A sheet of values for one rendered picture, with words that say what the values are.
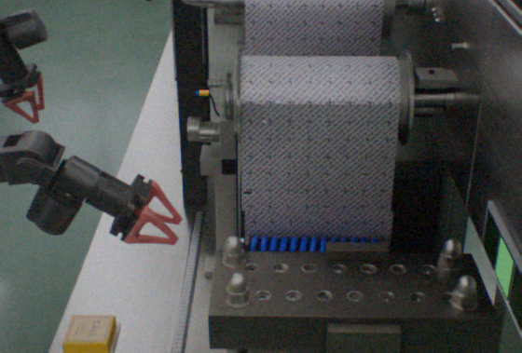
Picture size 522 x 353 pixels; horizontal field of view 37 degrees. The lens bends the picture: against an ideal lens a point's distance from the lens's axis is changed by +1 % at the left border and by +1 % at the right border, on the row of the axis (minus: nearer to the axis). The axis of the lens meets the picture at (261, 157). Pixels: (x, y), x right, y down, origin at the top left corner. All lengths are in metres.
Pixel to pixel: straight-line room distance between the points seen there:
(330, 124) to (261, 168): 0.13
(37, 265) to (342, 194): 2.04
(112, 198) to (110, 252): 0.28
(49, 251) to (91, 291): 1.80
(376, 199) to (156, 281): 0.42
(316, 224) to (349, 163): 0.12
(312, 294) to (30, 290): 1.96
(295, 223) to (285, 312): 0.19
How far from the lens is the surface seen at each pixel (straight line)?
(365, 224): 1.25
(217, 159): 1.27
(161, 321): 1.30
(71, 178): 1.21
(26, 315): 2.88
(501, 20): 1.01
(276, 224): 1.24
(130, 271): 1.43
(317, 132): 1.17
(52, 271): 3.07
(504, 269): 0.96
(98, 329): 1.27
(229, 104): 1.18
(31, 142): 1.21
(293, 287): 1.15
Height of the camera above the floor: 1.71
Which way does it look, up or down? 27 degrees down
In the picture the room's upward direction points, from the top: straight up
